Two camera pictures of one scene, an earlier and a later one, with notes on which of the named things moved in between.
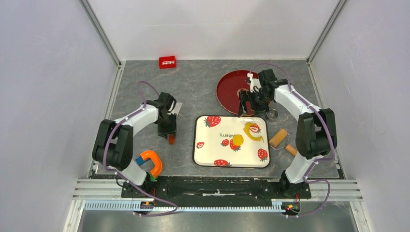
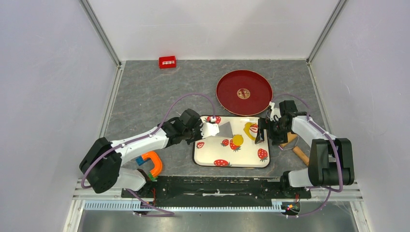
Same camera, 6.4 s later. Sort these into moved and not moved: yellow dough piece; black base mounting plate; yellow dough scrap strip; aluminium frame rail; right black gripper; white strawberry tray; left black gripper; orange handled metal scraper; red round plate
Moved: right black gripper; left black gripper; orange handled metal scraper
Not moved: white strawberry tray; aluminium frame rail; yellow dough piece; yellow dough scrap strip; black base mounting plate; red round plate
